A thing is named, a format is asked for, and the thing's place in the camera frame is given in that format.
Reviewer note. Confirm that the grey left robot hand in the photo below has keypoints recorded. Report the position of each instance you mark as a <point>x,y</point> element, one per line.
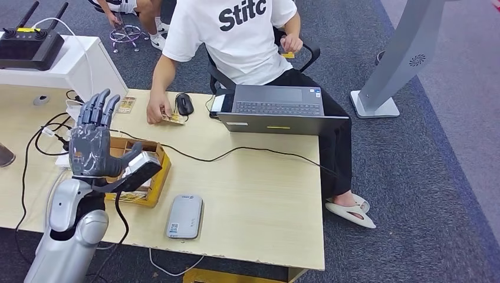
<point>90,148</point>

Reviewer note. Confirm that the person's right hand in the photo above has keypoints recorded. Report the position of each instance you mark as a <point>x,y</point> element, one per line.
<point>156,107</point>

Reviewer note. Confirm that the person's left hand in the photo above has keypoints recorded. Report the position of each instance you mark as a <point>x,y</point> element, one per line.
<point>291,43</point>

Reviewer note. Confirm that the small yellow card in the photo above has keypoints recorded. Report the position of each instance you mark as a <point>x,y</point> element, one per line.
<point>289,55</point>

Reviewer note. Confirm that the patterned card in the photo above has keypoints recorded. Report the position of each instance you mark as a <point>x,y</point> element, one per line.
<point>177,119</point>
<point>126,104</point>
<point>127,197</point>

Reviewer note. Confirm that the person's left forearm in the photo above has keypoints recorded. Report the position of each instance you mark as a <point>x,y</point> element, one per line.
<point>293,25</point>

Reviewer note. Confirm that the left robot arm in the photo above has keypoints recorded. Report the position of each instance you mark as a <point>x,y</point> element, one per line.
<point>66,234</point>

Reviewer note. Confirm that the person's right forearm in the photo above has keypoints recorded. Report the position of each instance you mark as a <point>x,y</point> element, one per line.
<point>162,78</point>

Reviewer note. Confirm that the person on stool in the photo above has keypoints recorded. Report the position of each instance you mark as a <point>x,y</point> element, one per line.
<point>117,6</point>

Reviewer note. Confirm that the black office chair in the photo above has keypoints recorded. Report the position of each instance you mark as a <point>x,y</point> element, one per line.
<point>308,54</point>

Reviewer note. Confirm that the black computer mouse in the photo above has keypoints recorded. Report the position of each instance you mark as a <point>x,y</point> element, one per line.
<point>184,104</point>

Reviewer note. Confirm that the white charger plug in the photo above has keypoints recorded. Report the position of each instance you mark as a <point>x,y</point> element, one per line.
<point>218,104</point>

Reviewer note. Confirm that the dark grey laptop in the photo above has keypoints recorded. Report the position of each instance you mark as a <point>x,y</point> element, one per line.
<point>277,105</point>

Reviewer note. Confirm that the cardboard box with dividers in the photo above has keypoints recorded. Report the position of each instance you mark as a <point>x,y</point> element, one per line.
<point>160,172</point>

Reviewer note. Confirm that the chrome stool base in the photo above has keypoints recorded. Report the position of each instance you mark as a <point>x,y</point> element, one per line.
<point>126,34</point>

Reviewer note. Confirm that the white cabinet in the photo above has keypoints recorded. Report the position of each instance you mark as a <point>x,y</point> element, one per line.
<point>70,66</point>

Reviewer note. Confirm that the grey kiosk stand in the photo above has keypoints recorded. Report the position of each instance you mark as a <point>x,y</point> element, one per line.
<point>398,58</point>

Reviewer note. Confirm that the black remote controller with antennas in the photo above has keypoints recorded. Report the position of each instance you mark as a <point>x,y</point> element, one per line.
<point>27,48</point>

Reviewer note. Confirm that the cream foam slipper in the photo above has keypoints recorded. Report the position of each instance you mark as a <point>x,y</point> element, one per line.
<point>361,202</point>
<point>353,218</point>

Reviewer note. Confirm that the yellow box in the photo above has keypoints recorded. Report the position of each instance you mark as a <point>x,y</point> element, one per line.
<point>218,277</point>

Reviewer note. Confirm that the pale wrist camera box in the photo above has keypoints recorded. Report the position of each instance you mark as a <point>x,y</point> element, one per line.
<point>142,170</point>

